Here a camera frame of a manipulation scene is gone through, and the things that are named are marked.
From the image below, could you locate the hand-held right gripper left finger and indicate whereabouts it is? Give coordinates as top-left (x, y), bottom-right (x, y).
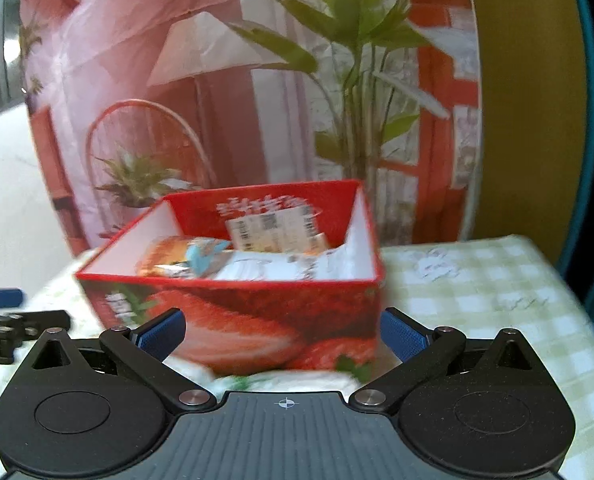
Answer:
top-left (29, 308), bottom-right (217, 415)

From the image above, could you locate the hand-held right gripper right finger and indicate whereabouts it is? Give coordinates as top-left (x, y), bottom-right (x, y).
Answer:
top-left (349, 307), bottom-right (535, 413)

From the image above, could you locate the orange snack packet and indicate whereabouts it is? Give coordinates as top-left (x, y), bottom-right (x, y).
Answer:
top-left (138, 236), bottom-right (198, 278)

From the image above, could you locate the blue white packet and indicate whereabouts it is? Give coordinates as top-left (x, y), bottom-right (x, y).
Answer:
top-left (184, 239), bottom-right (233, 277)

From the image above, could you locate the red strawberry print box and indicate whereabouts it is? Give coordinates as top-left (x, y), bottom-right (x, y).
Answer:
top-left (75, 179), bottom-right (385, 376)

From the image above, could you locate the white plastic packet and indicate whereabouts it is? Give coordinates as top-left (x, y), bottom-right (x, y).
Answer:
top-left (212, 247), bottom-right (350, 281)

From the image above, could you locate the green checked tablecloth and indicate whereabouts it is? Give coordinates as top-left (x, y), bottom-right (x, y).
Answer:
top-left (0, 232), bottom-right (594, 480)

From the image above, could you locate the yellow board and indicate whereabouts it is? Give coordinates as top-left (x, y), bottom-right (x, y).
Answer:
top-left (464, 0), bottom-right (594, 267)

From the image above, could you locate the printed room scene wall poster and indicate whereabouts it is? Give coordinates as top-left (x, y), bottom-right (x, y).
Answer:
top-left (19, 0), bottom-right (480, 261)

